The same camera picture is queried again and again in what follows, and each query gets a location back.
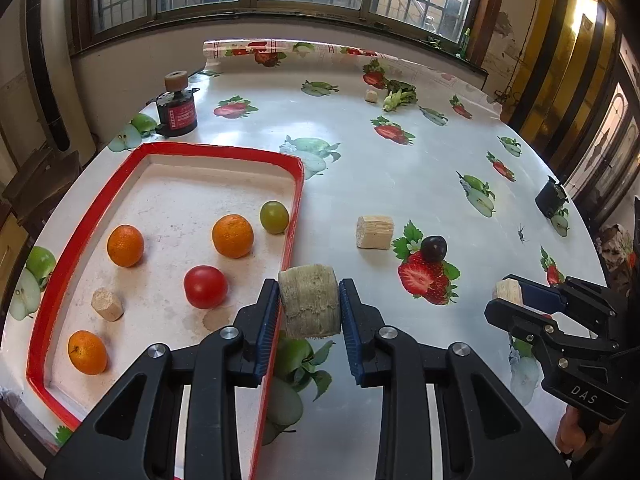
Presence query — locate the red tomato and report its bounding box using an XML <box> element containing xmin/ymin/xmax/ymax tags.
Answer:
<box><xmin>183</xmin><ymin>265</ymin><xmax>229</xmax><ymax>310</ymax></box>

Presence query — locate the stained glass door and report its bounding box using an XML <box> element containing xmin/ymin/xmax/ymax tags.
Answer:
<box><xmin>565</xmin><ymin>35</ymin><xmax>640</xmax><ymax>221</ymax></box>

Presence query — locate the white standing air conditioner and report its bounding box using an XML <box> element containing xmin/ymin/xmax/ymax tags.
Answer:
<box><xmin>22</xmin><ymin>0</ymin><xmax>97</xmax><ymax>161</ymax></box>

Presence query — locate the square beige cork block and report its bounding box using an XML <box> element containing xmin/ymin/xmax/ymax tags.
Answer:
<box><xmin>355</xmin><ymin>215</ymin><xmax>395</xmax><ymax>251</ymax></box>

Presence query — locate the brown wooden furniture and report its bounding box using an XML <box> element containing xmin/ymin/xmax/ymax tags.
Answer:
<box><xmin>0</xmin><ymin>150</ymin><xmax>83</xmax><ymax>241</ymax></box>

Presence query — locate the black cup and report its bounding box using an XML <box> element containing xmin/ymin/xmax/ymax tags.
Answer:
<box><xmin>535</xmin><ymin>176</ymin><xmax>570</xmax><ymax>220</ymax></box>

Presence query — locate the gold metal door panel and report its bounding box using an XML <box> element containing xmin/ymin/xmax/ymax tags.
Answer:
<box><xmin>510</xmin><ymin>0</ymin><xmax>617</xmax><ymax>171</ymax></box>

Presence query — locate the striated beige cork cylinder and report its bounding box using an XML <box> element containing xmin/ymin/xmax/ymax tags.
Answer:
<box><xmin>278</xmin><ymin>263</ymin><xmax>342</xmax><ymax>339</ymax></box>

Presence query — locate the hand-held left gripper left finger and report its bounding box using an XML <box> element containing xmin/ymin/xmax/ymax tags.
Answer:
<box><xmin>44</xmin><ymin>278</ymin><xmax>281</xmax><ymax>480</ymax></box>

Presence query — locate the green grape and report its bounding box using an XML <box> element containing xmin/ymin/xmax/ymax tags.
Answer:
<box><xmin>259</xmin><ymin>200</ymin><xmax>290</xmax><ymax>235</ymax></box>

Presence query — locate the red rimmed white tray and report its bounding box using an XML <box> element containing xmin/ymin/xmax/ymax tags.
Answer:
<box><xmin>26</xmin><ymin>142</ymin><xmax>305</xmax><ymax>476</ymax></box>

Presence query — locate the person's right hand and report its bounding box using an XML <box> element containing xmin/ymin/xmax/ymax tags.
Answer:
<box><xmin>555</xmin><ymin>404</ymin><xmax>582</xmax><ymax>458</ymax></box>

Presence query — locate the dark bottle with cork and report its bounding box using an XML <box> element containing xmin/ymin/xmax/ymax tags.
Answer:
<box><xmin>150</xmin><ymin>71</ymin><xmax>201</xmax><ymax>138</ymax></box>

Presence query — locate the small round cork piece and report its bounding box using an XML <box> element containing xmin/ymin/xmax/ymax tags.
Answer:
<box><xmin>91</xmin><ymin>287</ymin><xmax>124</xmax><ymax>322</ymax></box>

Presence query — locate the green leafy vegetable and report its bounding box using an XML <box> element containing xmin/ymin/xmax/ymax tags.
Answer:
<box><xmin>382</xmin><ymin>80</ymin><xmax>418</xmax><ymax>112</ymax></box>

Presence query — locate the black hanging cable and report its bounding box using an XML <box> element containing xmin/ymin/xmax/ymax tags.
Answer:
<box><xmin>492</xmin><ymin>10</ymin><xmax>531</xmax><ymax>107</ymax></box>

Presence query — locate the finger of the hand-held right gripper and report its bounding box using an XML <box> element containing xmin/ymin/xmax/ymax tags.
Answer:
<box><xmin>484</xmin><ymin>299</ymin><xmax>557</xmax><ymax>357</ymax></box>
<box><xmin>502</xmin><ymin>274</ymin><xmax>569</xmax><ymax>315</ymax></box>

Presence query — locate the brown rock lump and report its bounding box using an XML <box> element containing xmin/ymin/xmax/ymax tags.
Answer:
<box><xmin>597</xmin><ymin>225</ymin><xmax>636</xmax><ymax>296</ymax></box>

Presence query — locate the dark purple plum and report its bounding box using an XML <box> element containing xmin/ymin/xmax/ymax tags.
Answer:
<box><xmin>420</xmin><ymin>235</ymin><xmax>448</xmax><ymax>263</ymax></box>

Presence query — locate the orange mandarin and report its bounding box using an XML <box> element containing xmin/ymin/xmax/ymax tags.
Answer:
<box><xmin>212</xmin><ymin>214</ymin><xmax>254</xmax><ymax>259</ymax></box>
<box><xmin>107</xmin><ymin>225</ymin><xmax>145</xmax><ymax>268</ymax></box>
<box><xmin>67</xmin><ymin>330</ymin><xmax>109</xmax><ymax>376</ymax></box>

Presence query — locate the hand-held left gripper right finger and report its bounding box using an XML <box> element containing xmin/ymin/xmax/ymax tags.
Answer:
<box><xmin>338</xmin><ymin>278</ymin><xmax>572</xmax><ymax>480</ymax></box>

